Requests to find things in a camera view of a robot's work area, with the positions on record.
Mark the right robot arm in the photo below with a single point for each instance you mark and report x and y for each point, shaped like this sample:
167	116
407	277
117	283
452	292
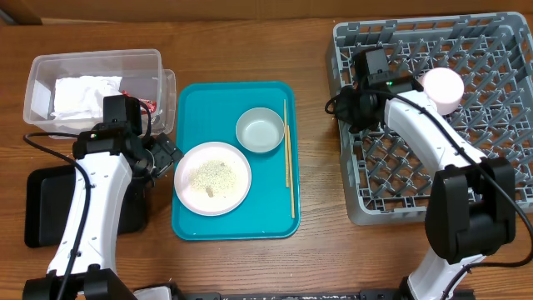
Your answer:
470	213

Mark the grey dishwasher rack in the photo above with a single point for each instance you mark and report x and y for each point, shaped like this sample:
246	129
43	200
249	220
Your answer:
383	180

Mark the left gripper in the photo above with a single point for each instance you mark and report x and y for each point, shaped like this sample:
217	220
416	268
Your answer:
166	151

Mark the red snack wrapper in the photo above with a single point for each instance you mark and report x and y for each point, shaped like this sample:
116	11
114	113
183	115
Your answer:
147	104

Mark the wooden chopstick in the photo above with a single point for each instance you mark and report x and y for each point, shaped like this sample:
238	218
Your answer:
288	135
286	146

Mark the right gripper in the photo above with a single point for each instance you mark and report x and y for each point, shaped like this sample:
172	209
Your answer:
343	112

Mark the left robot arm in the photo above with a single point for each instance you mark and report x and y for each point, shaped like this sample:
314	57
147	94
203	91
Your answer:
107	159

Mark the teal serving tray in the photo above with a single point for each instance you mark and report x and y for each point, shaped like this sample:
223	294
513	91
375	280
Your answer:
208	112

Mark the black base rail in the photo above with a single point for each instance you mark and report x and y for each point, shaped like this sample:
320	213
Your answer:
170	291

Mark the white napkin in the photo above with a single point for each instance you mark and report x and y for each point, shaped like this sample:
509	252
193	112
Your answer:
82	97

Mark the grey bowl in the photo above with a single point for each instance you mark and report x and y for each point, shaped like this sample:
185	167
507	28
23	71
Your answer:
260	130

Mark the clear plastic bin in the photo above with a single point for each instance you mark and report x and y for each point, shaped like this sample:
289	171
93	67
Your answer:
143	76

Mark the black tray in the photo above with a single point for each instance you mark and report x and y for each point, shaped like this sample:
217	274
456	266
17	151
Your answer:
49	197

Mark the large white plate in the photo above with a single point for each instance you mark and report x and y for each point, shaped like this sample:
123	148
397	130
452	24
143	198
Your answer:
199	202

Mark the rice leftovers on plate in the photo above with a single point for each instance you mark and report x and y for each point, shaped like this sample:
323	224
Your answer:
215	178

